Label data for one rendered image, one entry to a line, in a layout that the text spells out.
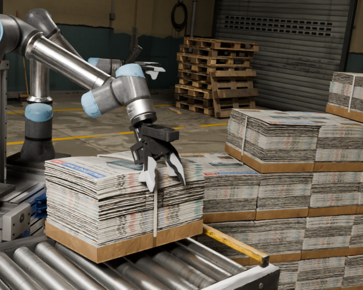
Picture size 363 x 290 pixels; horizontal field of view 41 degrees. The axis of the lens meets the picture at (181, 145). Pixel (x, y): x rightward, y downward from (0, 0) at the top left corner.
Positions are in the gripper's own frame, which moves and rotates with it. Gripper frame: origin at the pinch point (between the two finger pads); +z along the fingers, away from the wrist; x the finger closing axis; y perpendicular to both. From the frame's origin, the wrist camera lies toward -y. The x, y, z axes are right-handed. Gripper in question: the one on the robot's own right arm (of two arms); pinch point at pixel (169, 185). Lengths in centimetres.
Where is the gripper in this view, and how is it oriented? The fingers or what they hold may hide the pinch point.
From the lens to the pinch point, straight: 127.7
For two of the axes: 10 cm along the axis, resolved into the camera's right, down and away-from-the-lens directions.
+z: 3.0, 9.3, -1.9
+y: -6.0, 3.4, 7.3
